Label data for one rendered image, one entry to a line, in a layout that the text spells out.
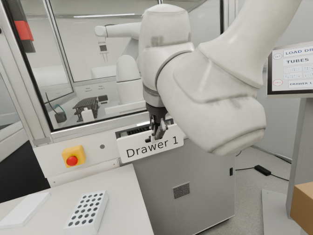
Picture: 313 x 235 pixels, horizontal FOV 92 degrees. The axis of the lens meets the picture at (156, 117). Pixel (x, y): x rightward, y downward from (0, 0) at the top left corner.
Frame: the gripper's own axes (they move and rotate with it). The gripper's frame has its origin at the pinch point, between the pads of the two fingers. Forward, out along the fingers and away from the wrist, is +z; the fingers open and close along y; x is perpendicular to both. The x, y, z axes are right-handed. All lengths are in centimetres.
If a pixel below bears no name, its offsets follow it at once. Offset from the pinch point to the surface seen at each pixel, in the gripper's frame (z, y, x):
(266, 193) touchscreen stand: 87, -32, -95
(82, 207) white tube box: 6.3, -14.3, 28.7
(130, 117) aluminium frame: 4.6, 15.9, 6.3
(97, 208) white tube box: 5.1, -16.2, 24.1
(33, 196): 17, -2, 49
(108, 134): 9.4, 12.9, 17.7
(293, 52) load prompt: -13, 20, -86
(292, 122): 66, 12, -159
